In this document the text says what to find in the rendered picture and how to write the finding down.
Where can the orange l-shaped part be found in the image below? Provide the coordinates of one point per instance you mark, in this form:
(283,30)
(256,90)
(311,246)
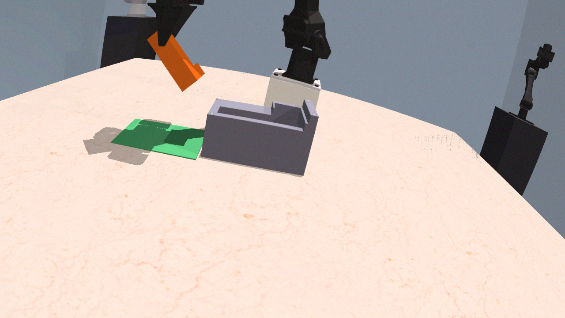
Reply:
(176,62)

